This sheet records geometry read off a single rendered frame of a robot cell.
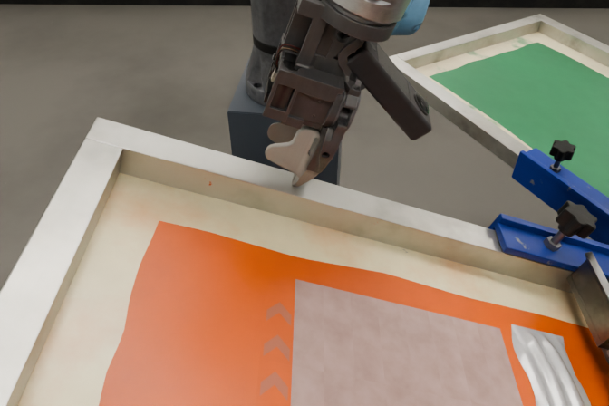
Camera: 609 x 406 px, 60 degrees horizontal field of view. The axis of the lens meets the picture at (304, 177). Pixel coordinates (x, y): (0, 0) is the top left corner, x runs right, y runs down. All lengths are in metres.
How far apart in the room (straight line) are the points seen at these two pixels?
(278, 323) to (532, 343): 0.29
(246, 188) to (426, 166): 2.16
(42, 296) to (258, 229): 0.23
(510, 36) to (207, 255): 1.34
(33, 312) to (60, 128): 2.75
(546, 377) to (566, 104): 0.93
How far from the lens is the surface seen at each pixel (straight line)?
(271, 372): 0.49
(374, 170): 2.62
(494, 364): 0.61
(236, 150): 0.90
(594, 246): 0.78
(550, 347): 0.67
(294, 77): 0.47
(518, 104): 1.41
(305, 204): 0.59
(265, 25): 0.81
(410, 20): 0.79
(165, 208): 0.57
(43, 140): 3.10
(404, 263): 0.63
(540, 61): 1.64
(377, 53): 0.50
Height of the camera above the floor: 1.67
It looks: 41 degrees down
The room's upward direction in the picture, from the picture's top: straight up
